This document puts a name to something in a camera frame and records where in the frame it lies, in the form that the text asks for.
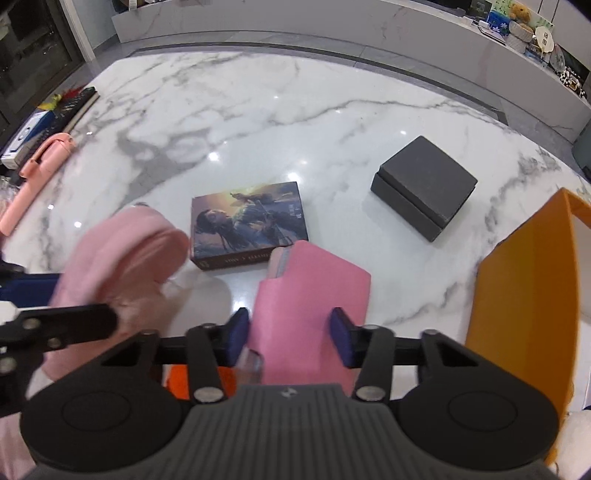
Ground dark glass door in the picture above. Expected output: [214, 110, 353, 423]
[0, 0, 98, 144]

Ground orange cardboard box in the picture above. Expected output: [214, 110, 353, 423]
[464, 187, 591, 467]

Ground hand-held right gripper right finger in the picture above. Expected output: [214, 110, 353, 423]
[329, 308, 485, 402]

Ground black remote control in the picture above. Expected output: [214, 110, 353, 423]
[34, 86, 100, 139]

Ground illustrated dark box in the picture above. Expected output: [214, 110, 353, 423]
[191, 181, 310, 271]

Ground white and blue box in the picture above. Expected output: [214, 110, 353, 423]
[0, 111, 51, 168]

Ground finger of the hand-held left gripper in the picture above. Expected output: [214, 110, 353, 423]
[0, 259, 63, 308]
[0, 303, 118, 416]

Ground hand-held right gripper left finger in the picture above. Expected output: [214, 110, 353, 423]
[99, 308, 251, 403]

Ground green floral card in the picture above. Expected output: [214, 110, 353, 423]
[489, 0, 555, 33]

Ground black and white checkered ornament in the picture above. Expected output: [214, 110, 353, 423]
[558, 69, 589, 97]

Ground pink selfie stick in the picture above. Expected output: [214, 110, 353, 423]
[0, 133, 77, 236]

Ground pink case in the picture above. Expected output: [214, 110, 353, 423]
[242, 239, 372, 386]

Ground pink zip pouch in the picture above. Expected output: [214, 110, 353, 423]
[44, 205, 191, 384]

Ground white woven basket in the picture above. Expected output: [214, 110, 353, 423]
[508, 21, 536, 54]

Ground dark grey square box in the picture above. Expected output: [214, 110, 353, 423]
[370, 135, 478, 243]

